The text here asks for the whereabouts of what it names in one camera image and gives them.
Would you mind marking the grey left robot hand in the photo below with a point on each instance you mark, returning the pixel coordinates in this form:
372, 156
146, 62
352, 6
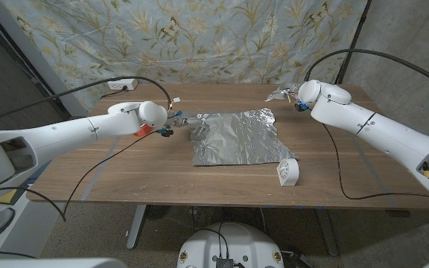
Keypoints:
184, 121

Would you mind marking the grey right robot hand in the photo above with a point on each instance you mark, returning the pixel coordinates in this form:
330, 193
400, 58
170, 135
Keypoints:
287, 93

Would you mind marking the crinkled aluminium foil sheet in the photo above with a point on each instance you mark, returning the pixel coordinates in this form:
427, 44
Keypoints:
237, 139

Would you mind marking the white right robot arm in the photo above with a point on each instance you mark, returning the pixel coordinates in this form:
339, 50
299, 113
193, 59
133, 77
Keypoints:
386, 126

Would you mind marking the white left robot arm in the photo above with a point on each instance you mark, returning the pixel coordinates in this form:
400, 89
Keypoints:
69, 134

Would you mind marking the red ribbon roll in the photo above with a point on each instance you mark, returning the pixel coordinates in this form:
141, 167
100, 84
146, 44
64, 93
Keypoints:
143, 131

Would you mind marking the white kitchen timer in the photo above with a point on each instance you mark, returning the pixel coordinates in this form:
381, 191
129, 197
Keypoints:
288, 172

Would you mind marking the white power outlet box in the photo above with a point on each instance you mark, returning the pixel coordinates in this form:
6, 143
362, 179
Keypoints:
122, 83

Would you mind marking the blue floral backdrop cloth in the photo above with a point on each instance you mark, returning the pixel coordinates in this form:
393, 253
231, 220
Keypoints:
199, 44

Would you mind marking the black backdrop stand pole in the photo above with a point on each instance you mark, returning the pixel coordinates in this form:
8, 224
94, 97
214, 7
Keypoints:
360, 22

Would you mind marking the grey metal table leg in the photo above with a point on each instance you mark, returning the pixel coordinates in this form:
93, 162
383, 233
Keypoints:
328, 234
137, 227

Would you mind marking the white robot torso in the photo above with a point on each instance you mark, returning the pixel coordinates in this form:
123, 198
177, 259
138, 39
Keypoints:
233, 242

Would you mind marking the blue storage bin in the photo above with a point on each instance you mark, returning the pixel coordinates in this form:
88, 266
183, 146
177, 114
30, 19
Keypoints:
39, 173

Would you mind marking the yellow and black floor mat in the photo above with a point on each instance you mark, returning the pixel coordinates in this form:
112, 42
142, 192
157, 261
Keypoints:
7, 196

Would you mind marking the grey wall post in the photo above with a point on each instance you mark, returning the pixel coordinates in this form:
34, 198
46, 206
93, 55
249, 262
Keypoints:
32, 52

